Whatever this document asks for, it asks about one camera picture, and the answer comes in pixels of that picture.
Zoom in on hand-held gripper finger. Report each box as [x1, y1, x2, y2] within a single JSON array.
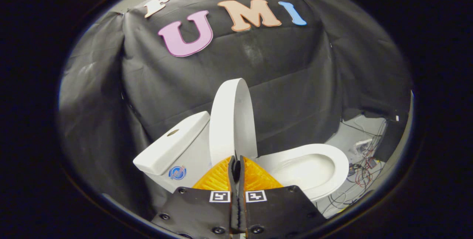
[[152, 155, 237, 239], [238, 155, 327, 238]]

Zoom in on white toilet lid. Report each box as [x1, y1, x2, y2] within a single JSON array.
[[209, 78, 258, 167]]

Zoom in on white ceramic toilet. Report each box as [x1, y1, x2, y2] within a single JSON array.
[[133, 111, 350, 202]]

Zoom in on black backdrop cloth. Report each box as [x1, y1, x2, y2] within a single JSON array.
[[59, 0, 412, 210]]

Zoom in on dark box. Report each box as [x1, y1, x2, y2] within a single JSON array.
[[373, 115, 407, 163]]

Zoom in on tangle of floor cables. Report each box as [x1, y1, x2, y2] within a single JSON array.
[[325, 120, 388, 214]]

